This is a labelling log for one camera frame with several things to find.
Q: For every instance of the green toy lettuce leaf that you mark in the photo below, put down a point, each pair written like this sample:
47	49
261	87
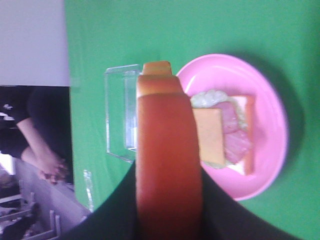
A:
206	99

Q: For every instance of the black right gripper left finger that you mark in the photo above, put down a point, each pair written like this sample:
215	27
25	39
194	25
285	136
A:
115	219

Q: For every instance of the clear left plastic tray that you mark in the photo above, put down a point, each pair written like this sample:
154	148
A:
120	111

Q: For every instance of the green tablecloth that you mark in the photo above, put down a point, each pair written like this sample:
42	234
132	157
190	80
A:
281	38

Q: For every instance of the yellow toy cheese slice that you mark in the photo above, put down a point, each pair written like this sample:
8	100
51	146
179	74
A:
210	136

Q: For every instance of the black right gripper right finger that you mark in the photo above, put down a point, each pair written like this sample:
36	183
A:
225	219

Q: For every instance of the white background furniture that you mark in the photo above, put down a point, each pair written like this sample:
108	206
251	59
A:
59	211

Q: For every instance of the pink round plate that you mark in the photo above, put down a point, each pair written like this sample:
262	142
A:
235	76

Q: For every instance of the toy bacon strip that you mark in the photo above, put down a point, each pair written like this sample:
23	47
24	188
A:
230	122
236	145

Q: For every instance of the person in black shirt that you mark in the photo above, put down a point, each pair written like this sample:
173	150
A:
35	127

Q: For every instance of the toy bread slice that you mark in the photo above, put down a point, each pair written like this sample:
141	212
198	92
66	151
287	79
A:
246	165
168	171

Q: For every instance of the clear tape patch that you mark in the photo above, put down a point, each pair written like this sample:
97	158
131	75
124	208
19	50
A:
87	176

